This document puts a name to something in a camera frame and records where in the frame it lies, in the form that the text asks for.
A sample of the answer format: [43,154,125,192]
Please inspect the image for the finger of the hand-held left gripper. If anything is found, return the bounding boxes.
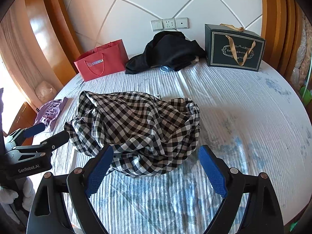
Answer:
[4,123,46,149]
[5,131,70,162]

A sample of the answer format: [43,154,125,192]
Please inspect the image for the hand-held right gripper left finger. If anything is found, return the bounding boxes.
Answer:
[26,144,115,234]

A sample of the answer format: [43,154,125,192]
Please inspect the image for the wooden cabinet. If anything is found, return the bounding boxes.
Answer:
[10,101,37,132]

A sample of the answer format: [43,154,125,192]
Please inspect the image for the white wall outlet panel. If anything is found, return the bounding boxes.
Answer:
[175,17,189,29]

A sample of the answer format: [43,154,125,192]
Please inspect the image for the wooden headboard panel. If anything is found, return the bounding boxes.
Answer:
[24,0,83,98]
[260,0,303,78]

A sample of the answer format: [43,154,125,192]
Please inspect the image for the black clothing pile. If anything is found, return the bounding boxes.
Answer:
[125,30,206,75]

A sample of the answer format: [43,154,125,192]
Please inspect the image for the person's left hand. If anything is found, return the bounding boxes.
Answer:
[0,177,36,211]

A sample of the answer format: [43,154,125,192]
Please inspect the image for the clear plastic wrapped object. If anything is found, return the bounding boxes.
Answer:
[35,80,58,101]

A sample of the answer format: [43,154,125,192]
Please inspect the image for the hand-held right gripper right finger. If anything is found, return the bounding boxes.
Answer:
[198,144,285,234]

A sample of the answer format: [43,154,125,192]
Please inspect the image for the dark green gift box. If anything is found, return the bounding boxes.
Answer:
[204,24,266,72]

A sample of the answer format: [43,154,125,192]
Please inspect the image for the purple printed t-shirt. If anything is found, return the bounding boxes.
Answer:
[34,97,69,132]

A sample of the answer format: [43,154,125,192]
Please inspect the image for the sheer curtain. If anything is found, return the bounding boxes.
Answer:
[0,12,32,98]

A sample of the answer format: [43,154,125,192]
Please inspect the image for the bed with striped sheet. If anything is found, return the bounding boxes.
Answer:
[32,54,306,234]

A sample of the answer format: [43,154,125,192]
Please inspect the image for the red paper shopping bag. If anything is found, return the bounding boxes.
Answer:
[74,39,129,82]

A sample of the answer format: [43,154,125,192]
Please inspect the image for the white padded headboard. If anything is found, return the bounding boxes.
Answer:
[58,0,266,61]

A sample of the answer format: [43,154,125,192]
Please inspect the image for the white wall switch panel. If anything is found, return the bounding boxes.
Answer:
[151,19,164,32]

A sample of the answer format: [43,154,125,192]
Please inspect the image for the white wall socket panel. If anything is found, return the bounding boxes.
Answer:
[163,18,176,30]

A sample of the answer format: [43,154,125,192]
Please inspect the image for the black white checkered pants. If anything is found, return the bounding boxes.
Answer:
[64,91,201,178]

